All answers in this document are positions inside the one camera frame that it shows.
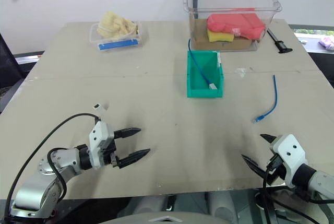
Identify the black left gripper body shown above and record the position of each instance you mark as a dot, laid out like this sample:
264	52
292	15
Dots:
114	160

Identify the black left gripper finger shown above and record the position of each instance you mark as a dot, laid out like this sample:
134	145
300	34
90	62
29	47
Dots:
134	156
129	131

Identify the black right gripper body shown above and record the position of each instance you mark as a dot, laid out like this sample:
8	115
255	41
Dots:
277	173

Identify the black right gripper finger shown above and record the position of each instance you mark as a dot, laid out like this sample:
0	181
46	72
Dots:
268	138
254	166

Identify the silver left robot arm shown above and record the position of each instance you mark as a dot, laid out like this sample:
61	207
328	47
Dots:
34	190

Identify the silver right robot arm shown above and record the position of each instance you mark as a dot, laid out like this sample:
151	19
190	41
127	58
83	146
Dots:
323	182

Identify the grey rounded robot leg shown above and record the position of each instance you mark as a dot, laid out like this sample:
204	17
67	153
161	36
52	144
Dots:
146	204
224	204

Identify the grey robot torso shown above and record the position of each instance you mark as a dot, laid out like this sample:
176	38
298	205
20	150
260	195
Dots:
161	218

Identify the clear plastic scrap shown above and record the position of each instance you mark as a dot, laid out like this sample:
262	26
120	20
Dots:
240	71

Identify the green plastic bin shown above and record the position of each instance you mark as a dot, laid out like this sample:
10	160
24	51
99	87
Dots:
203	92

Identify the blue container latch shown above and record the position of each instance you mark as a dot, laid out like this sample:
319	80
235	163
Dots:
117	44

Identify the small clear plastic container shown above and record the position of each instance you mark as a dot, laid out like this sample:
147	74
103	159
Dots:
117	41

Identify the black clamp tool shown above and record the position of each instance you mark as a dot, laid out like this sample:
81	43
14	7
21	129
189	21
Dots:
280	44

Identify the cream yellow cloth bundle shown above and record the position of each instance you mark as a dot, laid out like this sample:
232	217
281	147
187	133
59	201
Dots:
114	25

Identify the pink crumpled object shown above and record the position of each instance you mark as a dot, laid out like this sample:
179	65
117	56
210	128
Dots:
327	42

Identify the yellow sponge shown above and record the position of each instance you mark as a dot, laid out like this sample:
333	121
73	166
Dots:
219	36

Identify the red packaged sponge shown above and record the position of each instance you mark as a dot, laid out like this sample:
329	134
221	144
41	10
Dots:
235	23

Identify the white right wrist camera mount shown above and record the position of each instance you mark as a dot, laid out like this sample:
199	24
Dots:
289	145

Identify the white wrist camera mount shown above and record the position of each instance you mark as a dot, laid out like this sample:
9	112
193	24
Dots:
289	145
97	135

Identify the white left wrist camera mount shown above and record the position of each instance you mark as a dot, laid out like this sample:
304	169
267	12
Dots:
97	135

